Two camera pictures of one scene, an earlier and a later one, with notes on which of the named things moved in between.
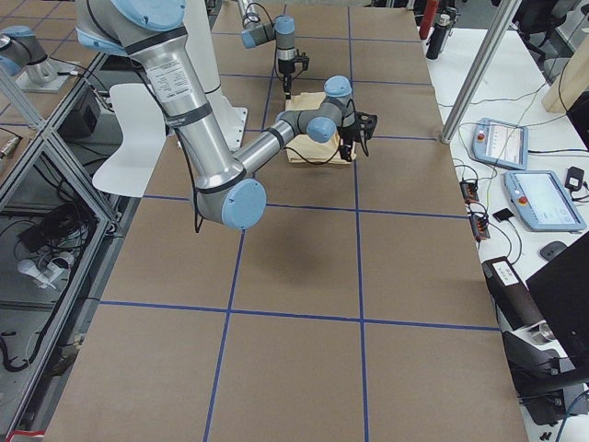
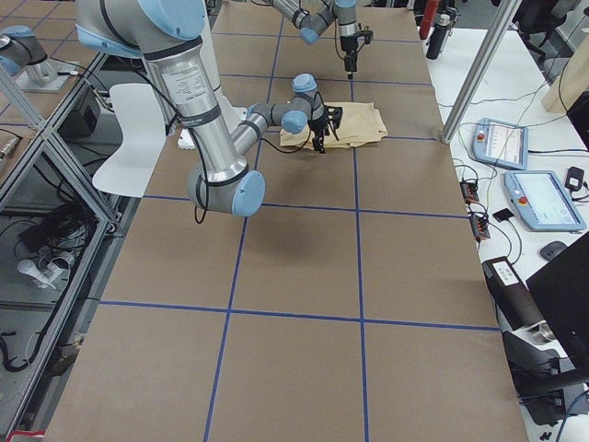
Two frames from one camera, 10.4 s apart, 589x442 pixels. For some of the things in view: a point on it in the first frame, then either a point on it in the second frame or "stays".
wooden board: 572,85 stays
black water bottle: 437,40 stays
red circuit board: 469,191 stays
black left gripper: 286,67 to 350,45
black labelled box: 514,302 stays
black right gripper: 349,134 to 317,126
